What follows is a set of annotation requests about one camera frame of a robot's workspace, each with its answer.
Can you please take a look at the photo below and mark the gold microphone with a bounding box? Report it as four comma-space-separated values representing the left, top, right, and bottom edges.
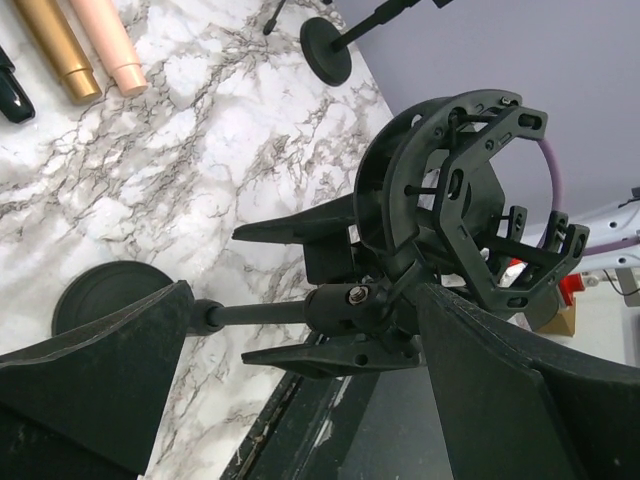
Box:
13, 0, 102, 105

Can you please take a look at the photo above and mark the beige microphone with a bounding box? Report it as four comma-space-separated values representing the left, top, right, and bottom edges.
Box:
70, 0, 148, 97

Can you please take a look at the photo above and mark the black microphone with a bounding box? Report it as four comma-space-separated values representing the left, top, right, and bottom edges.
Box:
0, 49, 36, 124

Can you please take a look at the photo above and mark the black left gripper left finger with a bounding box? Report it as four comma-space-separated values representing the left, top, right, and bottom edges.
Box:
1, 281, 194, 477

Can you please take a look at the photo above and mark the black tripod shock-mount stand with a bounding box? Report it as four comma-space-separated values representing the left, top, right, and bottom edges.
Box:
262, 0, 286, 36

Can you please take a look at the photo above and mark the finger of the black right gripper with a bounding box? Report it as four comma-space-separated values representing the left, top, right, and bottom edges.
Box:
242, 336, 425, 379
233, 194, 356, 285

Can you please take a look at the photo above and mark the black stand holding beige microphone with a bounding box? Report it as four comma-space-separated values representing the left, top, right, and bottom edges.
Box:
299, 0, 456, 89

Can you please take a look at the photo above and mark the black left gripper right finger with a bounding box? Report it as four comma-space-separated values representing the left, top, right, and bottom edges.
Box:
414, 282, 590, 480

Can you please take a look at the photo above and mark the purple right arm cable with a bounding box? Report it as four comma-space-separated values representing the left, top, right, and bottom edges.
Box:
537, 138, 640, 259

